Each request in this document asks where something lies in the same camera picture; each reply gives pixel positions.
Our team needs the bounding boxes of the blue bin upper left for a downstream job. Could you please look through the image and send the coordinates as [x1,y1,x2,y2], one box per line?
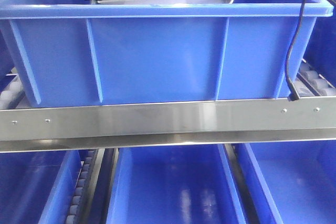
[1,0,52,103]

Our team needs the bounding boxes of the blue bin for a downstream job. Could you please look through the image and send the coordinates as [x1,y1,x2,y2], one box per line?
[0,0,334,108]
[258,0,333,97]
[1,0,52,103]

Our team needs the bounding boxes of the blue bin lower centre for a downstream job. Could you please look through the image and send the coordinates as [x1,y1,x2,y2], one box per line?
[0,0,334,108]

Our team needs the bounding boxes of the blue bin upper right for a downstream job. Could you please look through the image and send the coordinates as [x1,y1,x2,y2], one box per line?
[258,0,333,97]

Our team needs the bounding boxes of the right white roller track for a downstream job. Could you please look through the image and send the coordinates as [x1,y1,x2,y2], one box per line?
[295,61,335,97]

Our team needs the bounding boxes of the white roller track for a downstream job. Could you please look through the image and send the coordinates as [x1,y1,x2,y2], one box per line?
[1,73,31,110]
[295,61,335,97]

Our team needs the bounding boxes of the left white roller track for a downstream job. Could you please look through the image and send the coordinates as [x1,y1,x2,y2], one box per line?
[1,73,31,110]

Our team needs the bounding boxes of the lower black roller track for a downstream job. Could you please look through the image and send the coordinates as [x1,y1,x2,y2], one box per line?
[65,150,97,223]

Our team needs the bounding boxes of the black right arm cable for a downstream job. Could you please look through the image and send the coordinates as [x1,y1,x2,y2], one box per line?
[285,0,336,102]

